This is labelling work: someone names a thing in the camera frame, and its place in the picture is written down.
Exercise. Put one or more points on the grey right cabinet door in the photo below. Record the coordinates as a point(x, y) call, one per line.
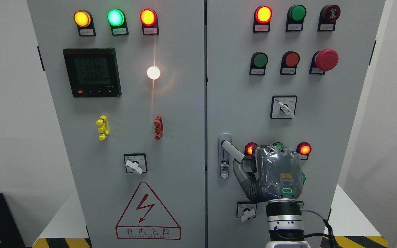
point(240, 104)

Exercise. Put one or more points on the red indicator light top right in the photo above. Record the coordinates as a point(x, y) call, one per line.
point(262, 19)

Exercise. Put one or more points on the black digital power meter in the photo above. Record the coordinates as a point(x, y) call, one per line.
point(93, 72)

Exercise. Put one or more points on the green indicator light top left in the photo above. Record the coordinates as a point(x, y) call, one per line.
point(117, 22)

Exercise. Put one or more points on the red lamp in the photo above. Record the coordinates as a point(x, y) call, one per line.
point(304, 149)
point(249, 150)

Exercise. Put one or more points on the green indicator light top right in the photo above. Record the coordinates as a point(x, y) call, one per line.
point(295, 18)

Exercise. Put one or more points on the red indicator light top left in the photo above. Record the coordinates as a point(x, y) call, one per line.
point(150, 22)

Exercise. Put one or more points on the dark red buzzer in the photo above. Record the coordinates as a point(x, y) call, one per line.
point(328, 17)

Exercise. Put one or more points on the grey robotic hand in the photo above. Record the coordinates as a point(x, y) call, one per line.
point(279, 174)

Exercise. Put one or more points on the green lamp middle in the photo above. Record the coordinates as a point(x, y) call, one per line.
point(278, 144)

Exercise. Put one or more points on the red emergency stop button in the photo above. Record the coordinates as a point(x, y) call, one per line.
point(323, 61)

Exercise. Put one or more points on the grey left cabinet door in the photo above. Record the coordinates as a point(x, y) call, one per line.
point(175, 163)

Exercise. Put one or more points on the door selector switch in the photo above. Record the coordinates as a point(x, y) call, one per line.
point(283, 107)
point(135, 163)

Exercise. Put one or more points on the grey cabinet door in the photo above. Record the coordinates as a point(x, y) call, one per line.
point(175, 163)
point(240, 104)

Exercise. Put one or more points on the green push button upper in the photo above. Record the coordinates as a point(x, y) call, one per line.
point(258, 64)

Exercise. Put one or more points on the green indicator light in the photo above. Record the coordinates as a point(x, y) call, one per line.
point(117, 22)
point(295, 18)

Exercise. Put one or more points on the red triangle warning sign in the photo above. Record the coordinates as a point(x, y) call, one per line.
point(146, 217)

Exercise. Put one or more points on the left door selector switch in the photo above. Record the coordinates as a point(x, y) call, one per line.
point(135, 163)

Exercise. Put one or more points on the red push button upper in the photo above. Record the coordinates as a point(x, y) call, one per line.
point(289, 63)

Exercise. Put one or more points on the white indicator light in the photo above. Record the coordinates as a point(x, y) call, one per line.
point(153, 72)

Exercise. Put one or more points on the white cabinet base platform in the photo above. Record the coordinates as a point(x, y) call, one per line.
point(352, 229)

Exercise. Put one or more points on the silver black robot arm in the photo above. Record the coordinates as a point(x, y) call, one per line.
point(285, 223)

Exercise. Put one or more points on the red indicator light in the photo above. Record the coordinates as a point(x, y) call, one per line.
point(150, 22)
point(262, 19)

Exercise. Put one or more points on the red lamp middle right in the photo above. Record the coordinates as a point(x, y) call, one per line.
point(304, 149)

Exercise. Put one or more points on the white lower selector switch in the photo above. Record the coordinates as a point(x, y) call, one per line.
point(246, 210)

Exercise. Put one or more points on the red lamp middle left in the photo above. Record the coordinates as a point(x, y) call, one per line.
point(249, 150)

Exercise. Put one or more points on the silver door handle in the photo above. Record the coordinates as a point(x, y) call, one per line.
point(226, 154)

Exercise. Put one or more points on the right door upper selector switch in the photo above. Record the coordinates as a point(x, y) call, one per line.
point(283, 107)

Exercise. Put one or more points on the yellow indicator light top left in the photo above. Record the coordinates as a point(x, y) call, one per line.
point(84, 22)

